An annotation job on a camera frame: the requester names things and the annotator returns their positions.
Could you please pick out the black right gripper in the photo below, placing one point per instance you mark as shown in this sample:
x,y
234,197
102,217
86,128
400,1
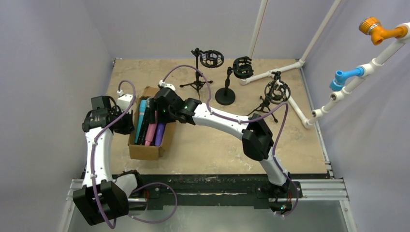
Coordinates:
x,y
163,107

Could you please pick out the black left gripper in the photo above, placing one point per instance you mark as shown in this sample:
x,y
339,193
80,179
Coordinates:
x,y
124,122

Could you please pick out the teal toy microphone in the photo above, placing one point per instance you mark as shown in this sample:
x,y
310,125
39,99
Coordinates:
x,y
142,108

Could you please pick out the purple toy microphone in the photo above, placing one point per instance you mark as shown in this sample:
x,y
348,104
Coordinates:
x,y
159,134

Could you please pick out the plain black microphone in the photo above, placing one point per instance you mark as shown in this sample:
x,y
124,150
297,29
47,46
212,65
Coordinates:
x,y
146,120

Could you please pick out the pink toy microphone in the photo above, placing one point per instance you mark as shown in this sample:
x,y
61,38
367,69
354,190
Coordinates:
x,y
150,133

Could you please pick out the brown cardboard box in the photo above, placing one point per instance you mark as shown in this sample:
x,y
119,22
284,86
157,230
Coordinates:
x,y
142,152

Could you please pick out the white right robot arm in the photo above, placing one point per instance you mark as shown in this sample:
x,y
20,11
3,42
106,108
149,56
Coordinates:
x,y
256,137

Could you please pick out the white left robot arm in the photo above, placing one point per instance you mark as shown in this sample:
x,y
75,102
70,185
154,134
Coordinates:
x,y
101,197

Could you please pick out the black round-base microphone stand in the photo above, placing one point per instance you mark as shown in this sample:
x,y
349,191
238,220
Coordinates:
x,y
242,69

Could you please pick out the black small tripod stand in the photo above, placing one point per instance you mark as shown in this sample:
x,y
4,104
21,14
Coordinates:
x,y
275,92

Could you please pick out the blue pipe fitting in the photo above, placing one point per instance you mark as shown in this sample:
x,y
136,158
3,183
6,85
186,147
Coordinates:
x,y
341,77

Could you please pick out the orange pipe fitting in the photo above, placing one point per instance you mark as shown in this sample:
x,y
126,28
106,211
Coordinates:
x,y
373,27

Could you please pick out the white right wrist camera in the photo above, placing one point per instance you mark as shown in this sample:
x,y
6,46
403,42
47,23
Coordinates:
x,y
163,84

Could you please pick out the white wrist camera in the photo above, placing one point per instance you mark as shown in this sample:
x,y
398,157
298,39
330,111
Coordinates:
x,y
163,84
124,100

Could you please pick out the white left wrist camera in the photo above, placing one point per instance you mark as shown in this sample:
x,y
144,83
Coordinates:
x,y
124,100

